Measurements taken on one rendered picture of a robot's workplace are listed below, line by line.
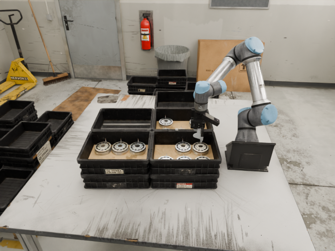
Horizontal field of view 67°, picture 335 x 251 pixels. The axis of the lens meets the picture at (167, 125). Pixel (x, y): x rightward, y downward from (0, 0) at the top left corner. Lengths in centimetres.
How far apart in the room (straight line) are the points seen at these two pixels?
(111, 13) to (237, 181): 361
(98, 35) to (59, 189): 347
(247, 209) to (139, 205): 59
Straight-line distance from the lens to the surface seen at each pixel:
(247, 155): 165
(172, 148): 162
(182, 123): 188
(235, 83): 446
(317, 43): 489
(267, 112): 157
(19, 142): 261
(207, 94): 135
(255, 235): 142
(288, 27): 466
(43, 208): 160
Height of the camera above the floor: 183
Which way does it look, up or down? 33 degrees down
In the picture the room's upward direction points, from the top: straight up
